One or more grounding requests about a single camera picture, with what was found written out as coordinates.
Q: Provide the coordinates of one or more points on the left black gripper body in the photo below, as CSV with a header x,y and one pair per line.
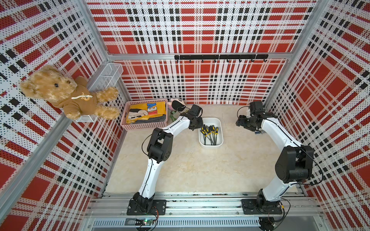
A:
x,y
198,123

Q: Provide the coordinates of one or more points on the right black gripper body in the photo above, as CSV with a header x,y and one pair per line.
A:
x,y
247,122

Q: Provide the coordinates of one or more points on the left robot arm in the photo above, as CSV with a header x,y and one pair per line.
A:
x,y
159,150

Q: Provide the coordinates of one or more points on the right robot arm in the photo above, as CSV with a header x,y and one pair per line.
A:
x,y
294,164

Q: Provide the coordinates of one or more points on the pink black plush toy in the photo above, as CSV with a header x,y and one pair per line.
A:
x,y
176,105

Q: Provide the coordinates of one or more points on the green carabiner clip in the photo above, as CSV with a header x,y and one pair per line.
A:
x,y
172,116

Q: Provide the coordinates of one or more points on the yellow printed folded cloth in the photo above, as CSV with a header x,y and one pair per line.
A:
x,y
147,113

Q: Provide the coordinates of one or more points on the pink plastic basket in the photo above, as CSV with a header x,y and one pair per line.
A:
x,y
141,125

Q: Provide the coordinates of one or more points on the green circuit board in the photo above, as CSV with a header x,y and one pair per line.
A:
x,y
144,222

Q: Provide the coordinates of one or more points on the brown teddy bear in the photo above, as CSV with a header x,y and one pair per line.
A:
x,y
71,95

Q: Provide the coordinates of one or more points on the black wall hook rail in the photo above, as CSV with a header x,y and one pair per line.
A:
x,y
215,57

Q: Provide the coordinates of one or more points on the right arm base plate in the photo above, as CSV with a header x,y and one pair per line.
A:
x,y
253,207

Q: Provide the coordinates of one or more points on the clear wall-mounted basket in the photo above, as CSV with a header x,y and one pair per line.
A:
x,y
107,75

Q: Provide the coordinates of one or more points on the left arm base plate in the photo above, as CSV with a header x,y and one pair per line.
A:
x,y
156,207

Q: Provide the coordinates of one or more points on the aluminium mounting rail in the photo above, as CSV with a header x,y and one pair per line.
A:
x,y
206,211

